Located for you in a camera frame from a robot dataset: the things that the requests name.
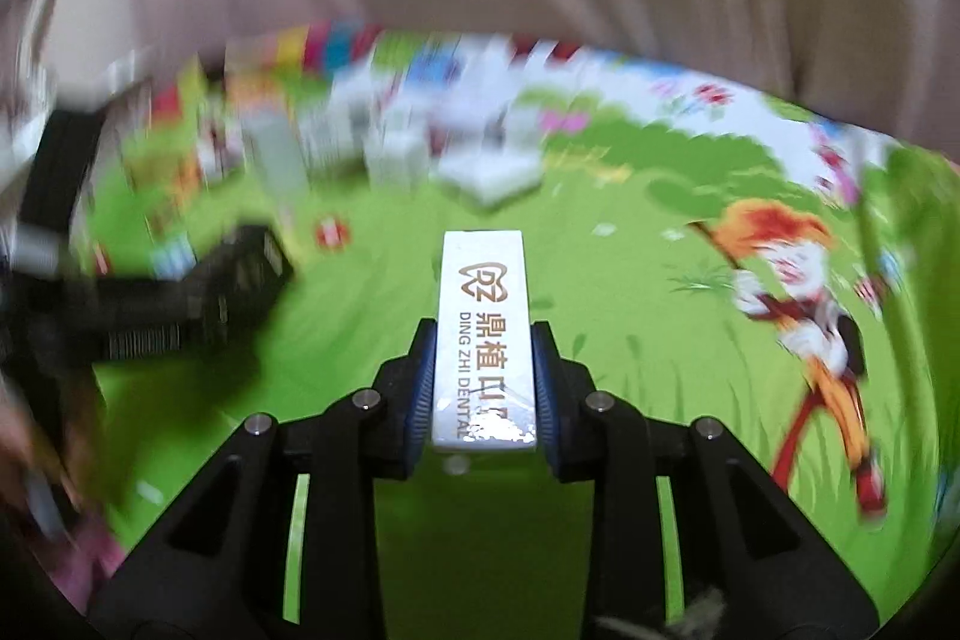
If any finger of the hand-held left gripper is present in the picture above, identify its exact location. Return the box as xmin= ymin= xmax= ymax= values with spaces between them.
xmin=75 ymin=272 xmax=226 ymax=363

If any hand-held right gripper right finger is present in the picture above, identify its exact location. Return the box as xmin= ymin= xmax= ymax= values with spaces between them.
xmin=532 ymin=320 xmax=880 ymax=640

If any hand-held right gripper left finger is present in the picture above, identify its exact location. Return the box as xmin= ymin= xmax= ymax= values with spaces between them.
xmin=90 ymin=317 xmax=437 ymax=640

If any long white glossy box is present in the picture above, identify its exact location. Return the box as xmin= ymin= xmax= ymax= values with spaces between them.
xmin=431 ymin=230 xmax=539 ymax=455

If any black printed box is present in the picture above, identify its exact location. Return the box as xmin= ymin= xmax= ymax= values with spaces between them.
xmin=191 ymin=225 xmax=295 ymax=348

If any person's left forearm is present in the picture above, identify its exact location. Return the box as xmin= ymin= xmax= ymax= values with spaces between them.
xmin=0 ymin=377 xmax=130 ymax=611

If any green cartoon printed blanket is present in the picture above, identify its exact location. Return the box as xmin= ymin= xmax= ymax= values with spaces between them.
xmin=67 ymin=14 xmax=960 ymax=640

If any plain grey white box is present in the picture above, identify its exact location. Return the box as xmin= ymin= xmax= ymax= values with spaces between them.
xmin=251 ymin=111 xmax=310 ymax=210

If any flat white glossy box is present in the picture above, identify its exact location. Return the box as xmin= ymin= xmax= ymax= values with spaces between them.
xmin=437 ymin=149 xmax=543 ymax=210

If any small crumpled white box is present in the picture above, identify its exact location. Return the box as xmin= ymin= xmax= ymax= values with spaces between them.
xmin=365 ymin=131 xmax=430 ymax=190

